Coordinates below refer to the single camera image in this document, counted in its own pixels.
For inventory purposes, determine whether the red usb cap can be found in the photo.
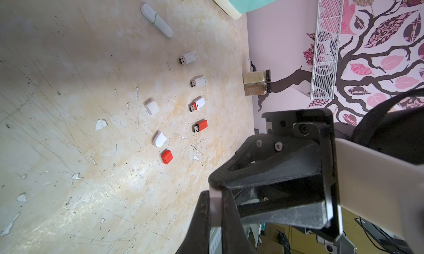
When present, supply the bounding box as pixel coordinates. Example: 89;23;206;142
161;149;173;165

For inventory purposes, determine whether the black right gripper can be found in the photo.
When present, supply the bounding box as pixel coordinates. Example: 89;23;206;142
208;108;342;241

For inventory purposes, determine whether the white red usb drive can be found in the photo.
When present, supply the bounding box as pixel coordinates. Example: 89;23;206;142
189;96;206;112

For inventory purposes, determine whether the white green usb drive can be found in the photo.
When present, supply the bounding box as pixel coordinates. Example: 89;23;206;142
140;4;173;38

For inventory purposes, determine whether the glass spice jar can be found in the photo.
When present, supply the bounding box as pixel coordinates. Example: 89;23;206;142
242;70;271;85
244;82;271;96

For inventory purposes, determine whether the white rounded cap near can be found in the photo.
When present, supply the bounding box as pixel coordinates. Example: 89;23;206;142
153;131;167;148

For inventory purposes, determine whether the glass spice jar near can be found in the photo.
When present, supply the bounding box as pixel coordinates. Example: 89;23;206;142
244;82;271;96

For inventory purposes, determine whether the glass spice jar far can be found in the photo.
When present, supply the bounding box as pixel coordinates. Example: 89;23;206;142
242;70;271;85

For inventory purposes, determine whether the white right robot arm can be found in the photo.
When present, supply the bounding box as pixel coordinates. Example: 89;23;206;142
208;89;424;243

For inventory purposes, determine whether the white wire shelf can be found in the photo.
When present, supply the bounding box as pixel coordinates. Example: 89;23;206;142
310;0;344;100

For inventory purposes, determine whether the white square usb cap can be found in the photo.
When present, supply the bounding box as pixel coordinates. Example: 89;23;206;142
209;186;222;227
144;98;160;116

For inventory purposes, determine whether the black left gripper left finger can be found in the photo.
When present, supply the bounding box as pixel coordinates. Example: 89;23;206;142
176;191;210;254

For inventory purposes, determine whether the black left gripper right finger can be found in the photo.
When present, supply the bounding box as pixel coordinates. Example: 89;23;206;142
221;190;255;254

